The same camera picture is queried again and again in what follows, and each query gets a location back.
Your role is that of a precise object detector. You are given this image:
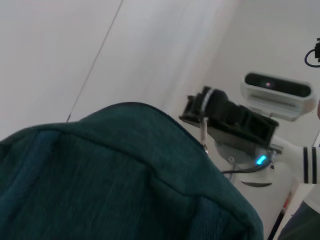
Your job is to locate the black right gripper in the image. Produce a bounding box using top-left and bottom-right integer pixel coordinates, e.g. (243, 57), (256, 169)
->
(178, 86), (280, 151)

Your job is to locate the black handheld controller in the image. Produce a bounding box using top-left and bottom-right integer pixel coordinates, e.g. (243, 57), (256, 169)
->
(314, 37), (320, 63)

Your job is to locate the dark teal lunch bag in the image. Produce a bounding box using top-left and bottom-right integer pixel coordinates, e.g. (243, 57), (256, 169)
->
(0, 87), (265, 240)

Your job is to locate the white cabinet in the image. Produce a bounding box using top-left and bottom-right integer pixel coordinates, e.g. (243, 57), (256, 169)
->
(267, 183), (307, 240)

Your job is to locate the person in white t-shirt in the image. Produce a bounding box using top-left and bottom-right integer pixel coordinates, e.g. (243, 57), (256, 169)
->
(277, 134), (320, 240)

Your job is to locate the silver vented wrist camera box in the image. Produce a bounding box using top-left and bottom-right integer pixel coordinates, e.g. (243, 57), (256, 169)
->
(240, 71), (318, 123)

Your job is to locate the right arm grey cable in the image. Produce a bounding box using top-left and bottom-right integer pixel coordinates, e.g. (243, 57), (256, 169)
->
(221, 159), (272, 176)

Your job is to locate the black controller cable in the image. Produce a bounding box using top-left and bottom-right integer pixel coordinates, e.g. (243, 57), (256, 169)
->
(304, 48), (320, 68)

